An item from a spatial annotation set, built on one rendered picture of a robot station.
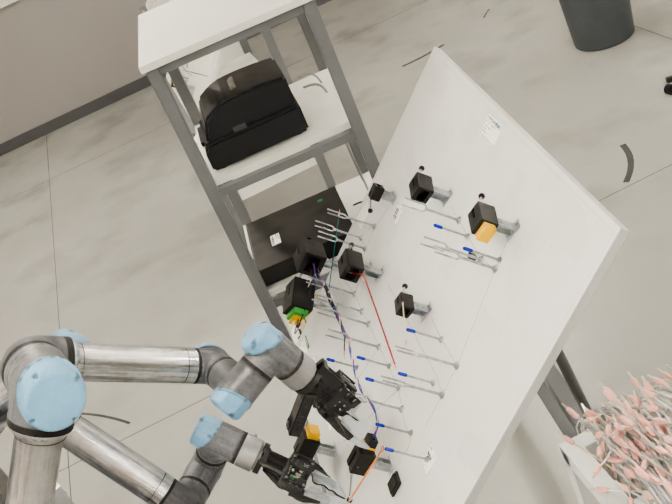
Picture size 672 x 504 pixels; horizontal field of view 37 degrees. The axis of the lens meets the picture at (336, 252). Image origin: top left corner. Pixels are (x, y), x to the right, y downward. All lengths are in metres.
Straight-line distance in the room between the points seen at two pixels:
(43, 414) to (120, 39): 7.82
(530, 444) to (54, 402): 1.23
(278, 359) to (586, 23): 4.78
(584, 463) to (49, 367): 0.90
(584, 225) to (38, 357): 0.98
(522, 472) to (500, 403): 0.62
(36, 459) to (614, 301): 2.90
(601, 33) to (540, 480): 4.41
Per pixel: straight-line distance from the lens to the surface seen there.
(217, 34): 2.70
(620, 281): 4.39
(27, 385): 1.79
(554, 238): 1.89
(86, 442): 2.20
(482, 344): 2.00
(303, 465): 2.21
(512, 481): 2.48
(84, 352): 1.98
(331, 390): 2.08
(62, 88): 9.55
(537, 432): 2.58
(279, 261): 3.03
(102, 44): 9.48
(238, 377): 1.99
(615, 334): 4.11
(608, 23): 6.51
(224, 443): 2.21
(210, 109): 2.87
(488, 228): 1.95
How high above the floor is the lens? 2.51
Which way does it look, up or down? 28 degrees down
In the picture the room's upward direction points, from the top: 24 degrees counter-clockwise
